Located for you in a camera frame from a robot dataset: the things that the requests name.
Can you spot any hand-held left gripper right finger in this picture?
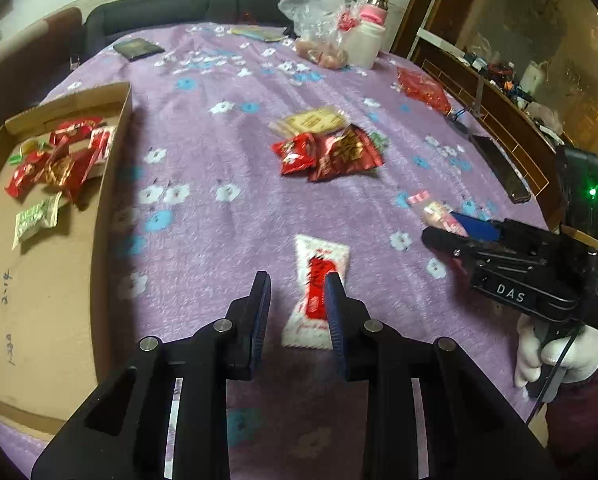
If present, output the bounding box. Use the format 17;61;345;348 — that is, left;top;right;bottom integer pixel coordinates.
323;270;564;480

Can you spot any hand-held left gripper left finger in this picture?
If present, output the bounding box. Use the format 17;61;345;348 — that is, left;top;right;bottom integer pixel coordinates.
30;270;273;480

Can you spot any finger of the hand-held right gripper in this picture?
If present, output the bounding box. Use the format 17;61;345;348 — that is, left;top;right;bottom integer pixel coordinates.
421;226;486;263
450;211;504;242

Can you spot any pink snack packet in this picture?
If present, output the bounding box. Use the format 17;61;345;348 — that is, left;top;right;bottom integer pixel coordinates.
409;190;467;236

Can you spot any white packet red picture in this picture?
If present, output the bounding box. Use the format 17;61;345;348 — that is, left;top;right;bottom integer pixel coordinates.
280;234;352;351

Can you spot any cardboard box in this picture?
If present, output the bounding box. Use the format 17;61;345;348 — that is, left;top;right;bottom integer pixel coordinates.
0;81;134;423

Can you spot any pale green-white snack packet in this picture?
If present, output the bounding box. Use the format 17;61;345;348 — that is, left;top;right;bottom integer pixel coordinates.
12;195;63;251

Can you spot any dark red gold-print packet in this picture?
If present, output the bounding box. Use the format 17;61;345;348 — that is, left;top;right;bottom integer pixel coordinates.
308;126;386;184
34;147;98;204

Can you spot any red snack packet green badge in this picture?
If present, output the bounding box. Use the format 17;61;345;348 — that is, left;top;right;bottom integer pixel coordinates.
49;116;105;144

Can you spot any red snack packet cartoon print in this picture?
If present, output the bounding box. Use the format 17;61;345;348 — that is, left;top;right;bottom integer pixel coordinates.
4;157;50;199

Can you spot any person's right forearm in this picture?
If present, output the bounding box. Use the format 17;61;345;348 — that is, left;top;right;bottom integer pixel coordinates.
541;330;598;468

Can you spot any person's right hand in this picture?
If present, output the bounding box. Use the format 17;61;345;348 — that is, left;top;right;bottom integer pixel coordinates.
513;317;598;402

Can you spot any black phone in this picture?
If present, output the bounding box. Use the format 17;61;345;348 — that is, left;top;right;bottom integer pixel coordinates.
470;134;533;204

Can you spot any wooden shelf unit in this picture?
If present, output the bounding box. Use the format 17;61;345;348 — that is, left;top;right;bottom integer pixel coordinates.
394;0;598;216

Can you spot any red patterned bag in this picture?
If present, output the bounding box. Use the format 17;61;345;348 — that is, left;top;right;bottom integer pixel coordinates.
395;66;453;114

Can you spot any small red snack packet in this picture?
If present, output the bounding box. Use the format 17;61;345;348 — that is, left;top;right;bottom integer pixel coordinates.
271;133;321;177

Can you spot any beige cracker packet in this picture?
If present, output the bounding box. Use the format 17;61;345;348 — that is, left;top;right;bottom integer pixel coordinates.
270;106;348;137

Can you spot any white plastic jar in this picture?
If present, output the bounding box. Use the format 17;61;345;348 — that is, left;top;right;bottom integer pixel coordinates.
345;24;383;69

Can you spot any pink bottle metal cap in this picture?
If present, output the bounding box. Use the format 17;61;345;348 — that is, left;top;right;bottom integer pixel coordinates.
360;0;391;27

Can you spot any red knot ornament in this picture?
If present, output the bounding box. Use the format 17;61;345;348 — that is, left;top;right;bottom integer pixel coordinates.
338;9;362;35

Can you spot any clear plastic bag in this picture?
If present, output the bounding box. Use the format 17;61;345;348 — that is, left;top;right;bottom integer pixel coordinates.
278;0;354;69

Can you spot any grey flat pouch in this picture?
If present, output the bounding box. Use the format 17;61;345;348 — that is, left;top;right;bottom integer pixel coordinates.
230;26;286;42

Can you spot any dark wallet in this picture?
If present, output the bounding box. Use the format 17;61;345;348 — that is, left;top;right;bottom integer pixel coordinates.
113;39;166;62

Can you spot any dark sofa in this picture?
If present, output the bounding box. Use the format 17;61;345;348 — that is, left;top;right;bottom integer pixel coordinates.
86;0;296;47

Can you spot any charging cable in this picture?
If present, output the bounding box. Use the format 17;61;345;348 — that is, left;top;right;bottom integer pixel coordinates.
446;107;480;133

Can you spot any pile of cables and tools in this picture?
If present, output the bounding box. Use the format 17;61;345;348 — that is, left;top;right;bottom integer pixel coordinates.
461;52;562;126

